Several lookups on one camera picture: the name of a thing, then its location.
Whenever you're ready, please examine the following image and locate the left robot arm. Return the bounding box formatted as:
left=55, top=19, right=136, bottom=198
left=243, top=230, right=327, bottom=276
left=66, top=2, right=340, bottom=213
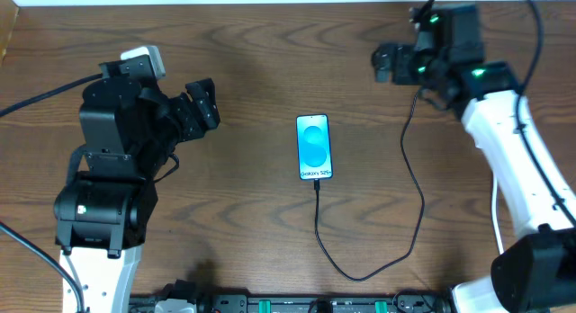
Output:
left=54, top=76, right=220, bottom=312

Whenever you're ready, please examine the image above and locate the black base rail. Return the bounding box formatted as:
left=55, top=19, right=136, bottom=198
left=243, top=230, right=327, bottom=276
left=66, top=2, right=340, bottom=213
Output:
left=128, top=280, right=453, bottom=313

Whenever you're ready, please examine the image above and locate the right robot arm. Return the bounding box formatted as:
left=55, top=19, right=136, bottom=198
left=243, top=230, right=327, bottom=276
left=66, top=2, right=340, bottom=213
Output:
left=371, top=43, right=575, bottom=312

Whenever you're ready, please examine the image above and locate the black charging cable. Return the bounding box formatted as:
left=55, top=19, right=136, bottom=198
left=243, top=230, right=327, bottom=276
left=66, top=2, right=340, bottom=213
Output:
left=312, top=88, right=427, bottom=282

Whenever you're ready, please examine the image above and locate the blue screen Galaxy smartphone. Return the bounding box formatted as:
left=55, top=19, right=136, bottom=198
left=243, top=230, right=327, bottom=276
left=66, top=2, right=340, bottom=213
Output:
left=296, top=114, right=333, bottom=180

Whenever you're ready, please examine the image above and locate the white power strip cord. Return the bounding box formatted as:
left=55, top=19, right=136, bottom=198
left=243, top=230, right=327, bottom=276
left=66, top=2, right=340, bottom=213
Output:
left=490, top=173, right=506, bottom=255

